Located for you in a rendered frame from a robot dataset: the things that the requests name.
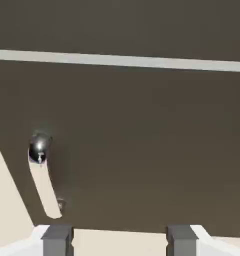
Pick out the curved shiny metal door handle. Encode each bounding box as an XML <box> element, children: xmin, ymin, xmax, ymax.
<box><xmin>28</xmin><ymin>130</ymin><xmax>67</xmax><ymax>220</ymax></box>

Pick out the dark brown cabinet door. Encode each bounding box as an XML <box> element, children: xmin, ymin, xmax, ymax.
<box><xmin>0</xmin><ymin>59</ymin><xmax>240</xmax><ymax>239</ymax></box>
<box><xmin>0</xmin><ymin>0</ymin><xmax>240</xmax><ymax>63</ymax></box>

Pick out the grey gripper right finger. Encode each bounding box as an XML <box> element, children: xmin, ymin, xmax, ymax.
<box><xmin>165</xmin><ymin>224</ymin><xmax>240</xmax><ymax>256</ymax></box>

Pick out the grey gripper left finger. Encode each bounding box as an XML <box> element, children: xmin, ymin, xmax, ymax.
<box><xmin>0</xmin><ymin>224</ymin><xmax>74</xmax><ymax>256</ymax></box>

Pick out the dark brown cabinet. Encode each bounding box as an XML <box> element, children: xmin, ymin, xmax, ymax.
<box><xmin>0</xmin><ymin>0</ymin><xmax>240</xmax><ymax>239</ymax></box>

